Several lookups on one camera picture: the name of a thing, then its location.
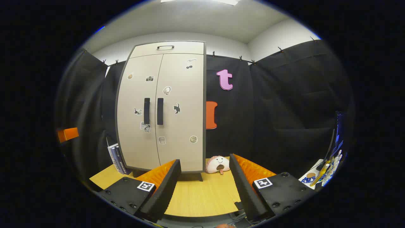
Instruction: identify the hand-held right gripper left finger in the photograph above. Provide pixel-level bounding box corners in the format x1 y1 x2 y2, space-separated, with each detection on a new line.
97 159 182 223

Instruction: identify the white printed paper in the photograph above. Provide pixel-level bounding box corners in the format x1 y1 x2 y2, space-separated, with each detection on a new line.
298 158 326 190

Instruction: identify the navy book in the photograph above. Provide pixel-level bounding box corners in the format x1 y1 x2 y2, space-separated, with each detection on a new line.
115 146 132 175

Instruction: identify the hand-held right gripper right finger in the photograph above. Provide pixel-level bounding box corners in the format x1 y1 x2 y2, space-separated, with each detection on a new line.
229 154 317 222

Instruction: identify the white pink plush toy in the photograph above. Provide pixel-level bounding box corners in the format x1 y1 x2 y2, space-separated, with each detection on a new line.
205 155 230 175

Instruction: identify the beige double-door shoe cabinet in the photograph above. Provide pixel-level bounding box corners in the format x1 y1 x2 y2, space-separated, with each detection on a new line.
115 41 207 182

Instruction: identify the beige cabinet drawer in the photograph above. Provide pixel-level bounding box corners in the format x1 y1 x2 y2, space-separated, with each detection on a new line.
129 41 205 59

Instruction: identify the beige cabinet door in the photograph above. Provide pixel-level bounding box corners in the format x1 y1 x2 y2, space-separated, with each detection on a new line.
155 53 205 173
116 54 164 171

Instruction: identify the blue-grey book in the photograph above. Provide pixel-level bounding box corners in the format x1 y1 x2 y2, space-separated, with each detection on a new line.
111 145 125 174

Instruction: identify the white book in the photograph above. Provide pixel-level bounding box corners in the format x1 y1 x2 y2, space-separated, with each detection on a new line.
107 143 120 173

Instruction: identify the black backdrop cloth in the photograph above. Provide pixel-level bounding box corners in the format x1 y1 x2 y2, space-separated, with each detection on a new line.
55 40 353 190

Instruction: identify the yellow long object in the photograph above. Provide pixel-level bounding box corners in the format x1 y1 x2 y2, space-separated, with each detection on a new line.
311 158 331 187

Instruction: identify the cluster of small bottles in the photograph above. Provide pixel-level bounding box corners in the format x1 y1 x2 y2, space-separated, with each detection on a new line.
323 149 344 187

